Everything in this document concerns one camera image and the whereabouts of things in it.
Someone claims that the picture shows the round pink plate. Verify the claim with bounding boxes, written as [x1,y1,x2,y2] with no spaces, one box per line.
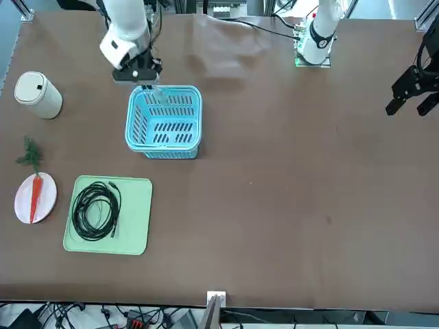
[14,172,58,225]

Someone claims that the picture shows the blue plastic slotted basket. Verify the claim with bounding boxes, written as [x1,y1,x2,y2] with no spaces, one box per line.
[126,84,203,160]

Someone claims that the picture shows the long black base cable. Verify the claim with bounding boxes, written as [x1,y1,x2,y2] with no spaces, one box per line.
[235,19,300,41]

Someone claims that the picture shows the coiled black cable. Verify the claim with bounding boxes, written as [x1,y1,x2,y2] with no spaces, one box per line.
[68,181,123,243]

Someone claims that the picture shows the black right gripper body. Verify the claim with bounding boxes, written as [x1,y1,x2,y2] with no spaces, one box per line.
[112,50,163,85]

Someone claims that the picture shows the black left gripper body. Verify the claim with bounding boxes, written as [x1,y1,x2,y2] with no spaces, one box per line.
[416,25,439,80]

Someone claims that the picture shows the toy carrot with green leaves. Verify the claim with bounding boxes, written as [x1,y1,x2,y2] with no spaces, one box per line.
[14,136,45,225]

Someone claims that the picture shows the aluminium profile post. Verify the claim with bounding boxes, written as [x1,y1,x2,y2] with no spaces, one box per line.
[200,291,228,329]

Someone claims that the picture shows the red black connector block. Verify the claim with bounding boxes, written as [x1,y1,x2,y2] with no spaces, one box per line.
[124,309,144,329]

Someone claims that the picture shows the light green tray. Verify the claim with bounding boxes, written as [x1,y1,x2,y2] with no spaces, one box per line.
[62,175,154,256]

